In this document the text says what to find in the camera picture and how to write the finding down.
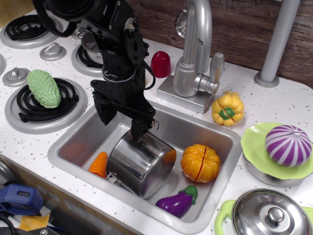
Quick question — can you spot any stainless steel sink basin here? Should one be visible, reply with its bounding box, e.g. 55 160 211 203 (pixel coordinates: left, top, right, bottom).
47 103 242 234

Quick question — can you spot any yellow toy bell pepper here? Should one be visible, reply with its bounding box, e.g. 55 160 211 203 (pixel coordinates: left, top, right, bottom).
211 91 245 126

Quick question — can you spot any silver stove knob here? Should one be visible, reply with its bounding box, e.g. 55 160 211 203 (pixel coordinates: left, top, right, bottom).
2 67 30 87
40 43 67 61

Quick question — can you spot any small lidded steel pot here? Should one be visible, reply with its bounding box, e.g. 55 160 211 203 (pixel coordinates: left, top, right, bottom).
81 31 103 65

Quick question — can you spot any green toy bitter melon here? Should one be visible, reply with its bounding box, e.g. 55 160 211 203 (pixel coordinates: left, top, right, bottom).
26 70 61 109

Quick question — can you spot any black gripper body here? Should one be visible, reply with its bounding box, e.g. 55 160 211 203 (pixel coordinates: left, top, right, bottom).
90 65 156 120

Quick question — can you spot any back left coil burner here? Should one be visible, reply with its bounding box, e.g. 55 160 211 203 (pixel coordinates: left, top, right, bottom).
0 15 58 49

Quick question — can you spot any stainless steel pot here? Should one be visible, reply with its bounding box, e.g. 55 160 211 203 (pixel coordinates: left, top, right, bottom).
106 121 177 199

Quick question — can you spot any front black coil burner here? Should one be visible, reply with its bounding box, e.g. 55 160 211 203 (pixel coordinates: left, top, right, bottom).
4 78 87 134

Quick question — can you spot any silver stove knob left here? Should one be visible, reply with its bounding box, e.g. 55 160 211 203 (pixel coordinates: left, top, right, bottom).
2 67 30 87

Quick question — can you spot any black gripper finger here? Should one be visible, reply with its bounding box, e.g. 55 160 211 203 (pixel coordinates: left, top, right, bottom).
92 92 117 125
131 117 153 142

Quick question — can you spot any light green plate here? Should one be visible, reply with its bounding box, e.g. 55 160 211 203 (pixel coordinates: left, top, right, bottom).
241 122 313 179

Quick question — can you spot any silver toy faucet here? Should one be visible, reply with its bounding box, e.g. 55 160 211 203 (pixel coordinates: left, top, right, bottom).
156 0 225 114

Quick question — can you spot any grey vertical pole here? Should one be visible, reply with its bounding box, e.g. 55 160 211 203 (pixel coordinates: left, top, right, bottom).
254 0 300 88

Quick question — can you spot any silver stove knob upper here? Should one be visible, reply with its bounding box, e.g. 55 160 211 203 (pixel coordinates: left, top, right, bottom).
40 43 67 61

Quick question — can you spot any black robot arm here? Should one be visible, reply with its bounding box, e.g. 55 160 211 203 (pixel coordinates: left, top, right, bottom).
33 0 156 142

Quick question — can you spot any blue plastic clamp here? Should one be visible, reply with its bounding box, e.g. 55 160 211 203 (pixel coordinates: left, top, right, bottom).
0 184 44 215

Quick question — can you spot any purple toy eggplant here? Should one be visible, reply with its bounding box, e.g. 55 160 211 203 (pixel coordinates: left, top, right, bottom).
156 185 198 218

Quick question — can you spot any yellow cloth piece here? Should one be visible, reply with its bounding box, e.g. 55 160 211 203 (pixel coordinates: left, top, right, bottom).
18 214 50 232

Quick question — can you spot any steel pot lid with knob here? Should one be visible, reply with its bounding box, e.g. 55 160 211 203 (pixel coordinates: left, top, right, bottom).
231 189 313 235

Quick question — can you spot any purple striped toy onion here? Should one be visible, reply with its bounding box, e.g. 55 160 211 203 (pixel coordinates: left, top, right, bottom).
265 125 313 167

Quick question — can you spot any orange toy carrot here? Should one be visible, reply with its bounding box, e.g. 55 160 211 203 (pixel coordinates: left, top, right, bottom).
88 152 108 179

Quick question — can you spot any orange toy pumpkin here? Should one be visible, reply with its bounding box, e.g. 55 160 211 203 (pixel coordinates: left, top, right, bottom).
180 144 221 183

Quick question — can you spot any steel bowl under plate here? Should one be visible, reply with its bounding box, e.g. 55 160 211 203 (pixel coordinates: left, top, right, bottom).
243 155 312 188

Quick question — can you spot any red toy pepper piece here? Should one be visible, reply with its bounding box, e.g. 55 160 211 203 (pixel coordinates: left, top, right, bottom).
151 51 171 78

